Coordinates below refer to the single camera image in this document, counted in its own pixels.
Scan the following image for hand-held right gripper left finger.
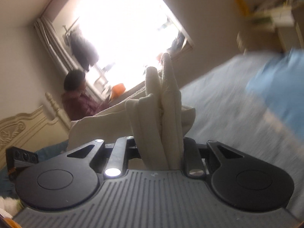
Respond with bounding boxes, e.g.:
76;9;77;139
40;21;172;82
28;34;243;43
66;136;141;178

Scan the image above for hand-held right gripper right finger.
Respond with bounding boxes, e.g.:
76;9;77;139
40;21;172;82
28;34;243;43
182;137;244;178

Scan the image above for window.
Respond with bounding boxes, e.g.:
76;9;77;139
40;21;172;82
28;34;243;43
51;0;196;96

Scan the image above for beige curtain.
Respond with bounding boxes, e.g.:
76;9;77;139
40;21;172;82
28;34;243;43
33;18;74;77

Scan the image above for white shelf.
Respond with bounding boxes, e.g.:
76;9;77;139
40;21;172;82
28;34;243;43
237;0;304;53

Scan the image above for light blue cloth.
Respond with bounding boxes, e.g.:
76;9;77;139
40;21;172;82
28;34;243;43
246;48;304;138

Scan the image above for white sweatshirt with bear outline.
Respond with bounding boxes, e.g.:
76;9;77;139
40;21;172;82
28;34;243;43
68;52;196;171

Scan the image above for dark hanging clothes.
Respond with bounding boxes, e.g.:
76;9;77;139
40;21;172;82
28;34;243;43
68;28;99;72

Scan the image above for orange container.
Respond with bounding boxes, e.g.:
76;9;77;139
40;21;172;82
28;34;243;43
110;83;126;99

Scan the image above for white fluffy robe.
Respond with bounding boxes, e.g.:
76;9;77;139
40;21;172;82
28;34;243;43
0;196;22;219

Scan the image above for grey blanket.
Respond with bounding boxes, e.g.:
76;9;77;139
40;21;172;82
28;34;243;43
179;52;304;221

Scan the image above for cream carved headboard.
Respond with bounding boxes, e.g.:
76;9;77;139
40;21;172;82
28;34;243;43
0;92;72;153

